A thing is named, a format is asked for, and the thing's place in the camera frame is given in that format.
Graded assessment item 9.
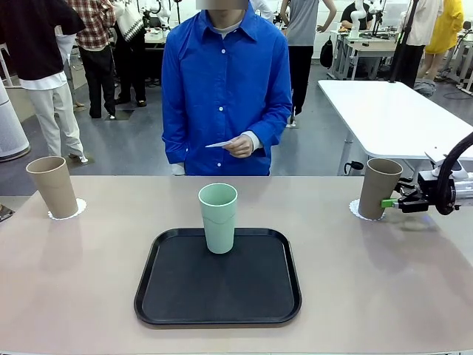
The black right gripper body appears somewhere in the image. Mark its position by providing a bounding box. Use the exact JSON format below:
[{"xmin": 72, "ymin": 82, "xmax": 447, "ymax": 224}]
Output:
[{"xmin": 398, "ymin": 171, "xmax": 457, "ymax": 215}]

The brown tall cup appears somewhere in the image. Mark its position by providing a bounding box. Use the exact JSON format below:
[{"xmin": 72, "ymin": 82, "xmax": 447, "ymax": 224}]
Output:
[
  {"xmin": 25, "ymin": 155, "xmax": 79, "ymax": 219},
  {"xmin": 358, "ymin": 158, "xmax": 404, "ymax": 221}
]

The green tall cup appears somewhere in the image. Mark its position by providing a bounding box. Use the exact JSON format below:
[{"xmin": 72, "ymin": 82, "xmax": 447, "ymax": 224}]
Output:
[{"xmin": 198, "ymin": 183, "xmax": 239, "ymax": 255}]

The person's right forearm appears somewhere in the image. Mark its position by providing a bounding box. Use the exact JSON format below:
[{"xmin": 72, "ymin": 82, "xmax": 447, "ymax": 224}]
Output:
[{"xmin": 162, "ymin": 110, "xmax": 190, "ymax": 177}]

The person's left hand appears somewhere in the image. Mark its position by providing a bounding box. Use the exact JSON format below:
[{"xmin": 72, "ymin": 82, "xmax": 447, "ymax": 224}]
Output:
[{"xmin": 228, "ymin": 134, "xmax": 254, "ymax": 160}]

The white table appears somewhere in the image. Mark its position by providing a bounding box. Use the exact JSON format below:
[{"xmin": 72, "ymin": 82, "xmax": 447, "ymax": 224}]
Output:
[{"xmin": 317, "ymin": 79, "xmax": 473, "ymax": 194}]

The grey cloth bundle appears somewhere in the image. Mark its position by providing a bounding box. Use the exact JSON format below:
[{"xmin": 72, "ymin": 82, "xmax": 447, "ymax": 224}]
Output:
[{"xmin": 413, "ymin": 78, "xmax": 438, "ymax": 98}]

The black tripod pole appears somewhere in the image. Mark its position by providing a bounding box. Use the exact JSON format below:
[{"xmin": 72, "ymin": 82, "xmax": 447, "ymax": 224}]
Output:
[{"xmin": 389, "ymin": 0, "xmax": 421, "ymax": 84}]

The grey background desk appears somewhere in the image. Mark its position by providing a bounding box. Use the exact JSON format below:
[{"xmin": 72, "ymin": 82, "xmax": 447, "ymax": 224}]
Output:
[{"xmin": 330, "ymin": 28, "xmax": 401, "ymax": 81}]

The black hanging bag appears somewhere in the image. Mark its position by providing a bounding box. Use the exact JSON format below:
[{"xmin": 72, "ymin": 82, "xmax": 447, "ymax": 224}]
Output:
[{"xmin": 319, "ymin": 35, "xmax": 336, "ymax": 69}]

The person in yellow coat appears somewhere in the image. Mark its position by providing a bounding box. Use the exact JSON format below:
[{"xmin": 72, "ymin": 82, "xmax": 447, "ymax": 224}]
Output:
[{"xmin": 417, "ymin": 0, "xmax": 466, "ymax": 81}]

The person in cream shirt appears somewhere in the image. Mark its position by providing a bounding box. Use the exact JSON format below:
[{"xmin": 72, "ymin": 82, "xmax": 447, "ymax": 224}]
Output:
[{"xmin": 397, "ymin": 0, "xmax": 444, "ymax": 89}]

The person in grey shirt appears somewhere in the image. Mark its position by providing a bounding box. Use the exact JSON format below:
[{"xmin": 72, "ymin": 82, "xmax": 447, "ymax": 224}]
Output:
[{"xmin": 283, "ymin": 0, "xmax": 336, "ymax": 129}]

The black plastic tray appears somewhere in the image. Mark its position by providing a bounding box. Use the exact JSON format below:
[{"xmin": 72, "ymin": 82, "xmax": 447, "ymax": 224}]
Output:
[{"xmin": 133, "ymin": 227, "xmax": 304, "ymax": 327}]

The person in blue shirt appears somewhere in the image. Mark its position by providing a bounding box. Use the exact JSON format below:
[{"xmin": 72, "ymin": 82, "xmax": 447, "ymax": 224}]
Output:
[{"xmin": 161, "ymin": 0, "xmax": 293, "ymax": 177}]

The grey floor plate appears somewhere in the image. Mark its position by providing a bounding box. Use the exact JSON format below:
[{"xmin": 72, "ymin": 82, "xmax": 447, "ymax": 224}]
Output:
[{"xmin": 104, "ymin": 109, "xmax": 135, "ymax": 122}]

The dark background workbench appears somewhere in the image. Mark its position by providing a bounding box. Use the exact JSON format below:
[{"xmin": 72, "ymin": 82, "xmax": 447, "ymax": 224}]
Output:
[{"xmin": 143, "ymin": 31, "xmax": 168, "ymax": 88}]

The person in white knit sweater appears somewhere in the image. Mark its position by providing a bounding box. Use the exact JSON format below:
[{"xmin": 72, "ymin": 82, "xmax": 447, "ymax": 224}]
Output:
[{"xmin": 112, "ymin": 0, "xmax": 149, "ymax": 108}]

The person in plaid shirt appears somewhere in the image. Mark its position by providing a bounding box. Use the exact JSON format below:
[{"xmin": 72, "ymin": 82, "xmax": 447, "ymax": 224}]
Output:
[{"xmin": 68, "ymin": 0, "xmax": 119, "ymax": 120}]

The white air purifier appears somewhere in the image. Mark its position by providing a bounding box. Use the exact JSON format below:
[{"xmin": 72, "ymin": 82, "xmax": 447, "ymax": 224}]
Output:
[{"xmin": 0, "ymin": 79, "xmax": 31, "ymax": 163}]

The person in black top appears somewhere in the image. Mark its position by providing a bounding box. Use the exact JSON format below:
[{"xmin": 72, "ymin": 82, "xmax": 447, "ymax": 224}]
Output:
[{"xmin": 0, "ymin": 0, "xmax": 86, "ymax": 164}]

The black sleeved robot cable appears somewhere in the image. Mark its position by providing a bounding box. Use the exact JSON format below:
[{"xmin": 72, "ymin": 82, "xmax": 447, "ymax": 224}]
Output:
[{"xmin": 434, "ymin": 130, "xmax": 473, "ymax": 217}]

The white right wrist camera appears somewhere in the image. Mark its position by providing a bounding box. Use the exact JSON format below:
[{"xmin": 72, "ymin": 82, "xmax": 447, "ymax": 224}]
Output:
[{"xmin": 423, "ymin": 150, "xmax": 469, "ymax": 182}]

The black table crank handle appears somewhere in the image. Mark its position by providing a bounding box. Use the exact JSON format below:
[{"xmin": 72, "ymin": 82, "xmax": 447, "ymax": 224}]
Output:
[{"xmin": 343, "ymin": 160, "xmax": 365, "ymax": 176}]

